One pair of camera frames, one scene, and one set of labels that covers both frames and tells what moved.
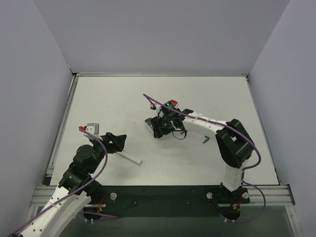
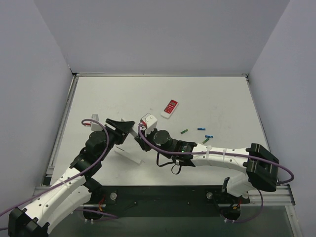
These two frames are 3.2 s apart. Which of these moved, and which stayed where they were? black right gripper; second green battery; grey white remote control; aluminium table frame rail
Moved: grey white remote control; black right gripper
Stayed: second green battery; aluminium table frame rail
